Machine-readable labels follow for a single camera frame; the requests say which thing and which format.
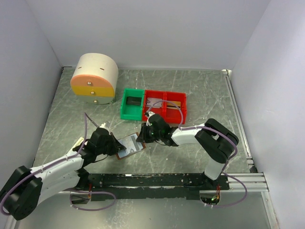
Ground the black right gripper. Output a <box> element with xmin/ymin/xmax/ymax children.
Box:
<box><xmin>136</xmin><ymin>123</ymin><xmax>163</xmax><ymax>144</ymax></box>

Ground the brown leather card holder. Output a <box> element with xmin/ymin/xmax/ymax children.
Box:
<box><xmin>116</xmin><ymin>132</ymin><xmax>145</xmax><ymax>160</ymax></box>

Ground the black VIP card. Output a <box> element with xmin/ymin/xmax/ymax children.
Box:
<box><xmin>126</xmin><ymin>96</ymin><xmax>142</xmax><ymax>106</ymax></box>

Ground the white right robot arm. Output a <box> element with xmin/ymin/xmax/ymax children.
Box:
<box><xmin>136</xmin><ymin>112</ymin><xmax>239</xmax><ymax>190</ymax></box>

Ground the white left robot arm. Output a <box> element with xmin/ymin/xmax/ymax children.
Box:
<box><xmin>0</xmin><ymin>127</ymin><xmax>126</xmax><ymax>220</ymax></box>

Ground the gold card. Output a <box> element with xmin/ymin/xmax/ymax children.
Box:
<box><xmin>166</xmin><ymin>101</ymin><xmax>181</xmax><ymax>110</ymax></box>

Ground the silver white card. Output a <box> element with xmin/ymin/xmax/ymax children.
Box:
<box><xmin>145</xmin><ymin>97</ymin><xmax>163</xmax><ymax>108</ymax></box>

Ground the red middle plastic bin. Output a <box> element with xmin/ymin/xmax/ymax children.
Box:
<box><xmin>142</xmin><ymin>90</ymin><xmax>165</xmax><ymax>121</ymax></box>

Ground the red plastic bin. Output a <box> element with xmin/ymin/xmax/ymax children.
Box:
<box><xmin>142</xmin><ymin>90</ymin><xmax>165</xmax><ymax>121</ymax></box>
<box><xmin>165</xmin><ymin>91</ymin><xmax>187</xmax><ymax>124</ymax></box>

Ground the red right plastic bin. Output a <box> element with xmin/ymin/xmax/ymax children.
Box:
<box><xmin>165</xmin><ymin>91</ymin><xmax>187</xmax><ymax>124</ymax></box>

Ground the white cardboard box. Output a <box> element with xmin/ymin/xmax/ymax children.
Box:
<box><xmin>72</xmin><ymin>137</ymin><xmax>84</xmax><ymax>149</ymax></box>

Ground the green plastic bin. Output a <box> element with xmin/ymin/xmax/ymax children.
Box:
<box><xmin>120</xmin><ymin>88</ymin><xmax>145</xmax><ymax>121</ymax></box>

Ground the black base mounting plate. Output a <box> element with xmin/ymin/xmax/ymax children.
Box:
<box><xmin>67</xmin><ymin>173</ymin><xmax>229</xmax><ymax>201</ymax></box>

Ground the round mini drawer cabinet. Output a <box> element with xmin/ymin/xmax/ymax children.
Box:
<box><xmin>70</xmin><ymin>53</ymin><xmax>119</xmax><ymax>104</ymax></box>

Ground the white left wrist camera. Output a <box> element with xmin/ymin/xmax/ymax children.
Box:
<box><xmin>100</xmin><ymin>121</ymin><xmax>110</xmax><ymax>130</ymax></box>

